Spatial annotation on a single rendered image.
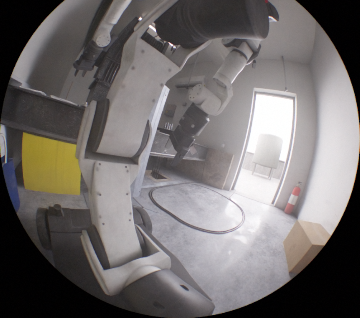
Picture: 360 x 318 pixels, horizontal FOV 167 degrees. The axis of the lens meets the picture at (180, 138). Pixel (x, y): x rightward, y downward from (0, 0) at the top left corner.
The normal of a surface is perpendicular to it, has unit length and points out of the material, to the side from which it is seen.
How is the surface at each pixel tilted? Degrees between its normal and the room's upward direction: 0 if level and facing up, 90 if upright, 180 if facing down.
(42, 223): 31
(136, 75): 103
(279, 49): 180
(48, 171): 90
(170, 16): 157
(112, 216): 62
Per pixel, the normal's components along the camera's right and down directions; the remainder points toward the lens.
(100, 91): 0.75, 0.21
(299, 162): -0.60, -0.19
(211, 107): 0.29, 0.54
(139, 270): 0.20, -0.98
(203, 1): -0.78, 0.22
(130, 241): 0.72, -0.50
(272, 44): -0.28, 0.96
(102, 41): 0.43, 0.88
